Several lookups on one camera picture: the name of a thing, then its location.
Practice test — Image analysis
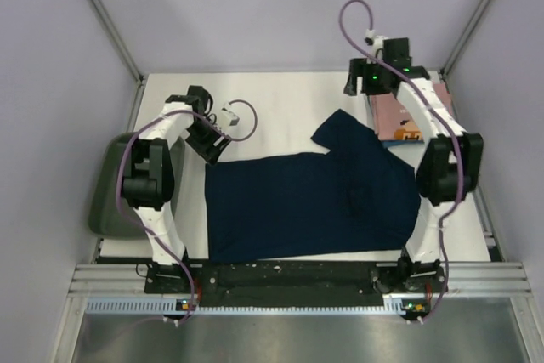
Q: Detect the dark green plastic bin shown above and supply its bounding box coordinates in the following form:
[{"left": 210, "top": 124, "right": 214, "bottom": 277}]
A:
[{"left": 88, "top": 133, "right": 185, "bottom": 241}]

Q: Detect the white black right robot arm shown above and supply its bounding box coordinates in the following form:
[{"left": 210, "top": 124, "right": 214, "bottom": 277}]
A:
[{"left": 344, "top": 30, "right": 484, "bottom": 293}]

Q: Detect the right aluminium frame post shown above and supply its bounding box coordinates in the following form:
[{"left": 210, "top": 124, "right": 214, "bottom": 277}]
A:
[{"left": 439, "top": 0, "right": 495, "bottom": 81}]

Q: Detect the navy blue t-shirt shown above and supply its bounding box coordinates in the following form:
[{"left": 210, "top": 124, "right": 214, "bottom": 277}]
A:
[{"left": 205, "top": 110, "right": 421, "bottom": 264}]

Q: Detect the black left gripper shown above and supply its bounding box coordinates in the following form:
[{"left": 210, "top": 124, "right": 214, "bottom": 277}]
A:
[{"left": 185, "top": 117, "right": 231, "bottom": 167}]

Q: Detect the aluminium frame post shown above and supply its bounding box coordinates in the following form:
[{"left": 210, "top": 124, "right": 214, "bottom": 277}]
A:
[
  {"left": 439, "top": 0, "right": 495, "bottom": 81},
  {"left": 87, "top": 0, "right": 145, "bottom": 85}
]

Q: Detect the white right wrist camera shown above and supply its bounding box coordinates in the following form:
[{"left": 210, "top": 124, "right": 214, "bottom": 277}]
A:
[{"left": 365, "top": 29, "right": 388, "bottom": 54}]

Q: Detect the light blue slotted cable duct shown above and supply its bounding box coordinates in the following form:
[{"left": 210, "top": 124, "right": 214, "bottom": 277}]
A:
[{"left": 86, "top": 298, "right": 424, "bottom": 317}]

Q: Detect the aluminium front frame rail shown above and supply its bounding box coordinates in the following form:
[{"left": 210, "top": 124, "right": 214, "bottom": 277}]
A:
[{"left": 68, "top": 262, "right": 532, "bottom": 298}]

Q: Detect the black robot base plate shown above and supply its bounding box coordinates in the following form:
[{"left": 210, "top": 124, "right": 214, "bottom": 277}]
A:
[{"left": 144, "top": 256, "right": 445, "bottom": 308}]

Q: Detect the left aluminium frame post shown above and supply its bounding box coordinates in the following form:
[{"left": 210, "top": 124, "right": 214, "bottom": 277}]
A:
[{"left": 87, "top": 0, "right": 145, "bottom": 85}]

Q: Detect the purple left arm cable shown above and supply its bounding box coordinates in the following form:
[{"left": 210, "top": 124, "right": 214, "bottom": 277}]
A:
[{"left": 115, "top": 99, "right": 258, "bottom": 325}]

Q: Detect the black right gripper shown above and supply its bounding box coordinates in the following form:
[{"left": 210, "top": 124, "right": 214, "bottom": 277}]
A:
[{"left": 343, "top": 59, "right": 389, "bottom": 98}]

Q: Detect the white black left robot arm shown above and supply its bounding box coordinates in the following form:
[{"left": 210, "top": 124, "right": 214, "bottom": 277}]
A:
[{"left": 116, "top": 85, "right": 230, "bottom": 294}]

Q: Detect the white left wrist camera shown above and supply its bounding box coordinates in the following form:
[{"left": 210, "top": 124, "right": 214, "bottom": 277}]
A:
[{"left": 216, "top": 102, "right": 240, "bottom": 132}]

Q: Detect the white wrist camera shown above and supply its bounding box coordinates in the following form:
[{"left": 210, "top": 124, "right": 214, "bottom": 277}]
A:
[
  {"left": 365, "top": 29, "right": 388, "bottom": 54},
  {"left": 216, "top": 102, "right": 240, "bottom": 132}
]

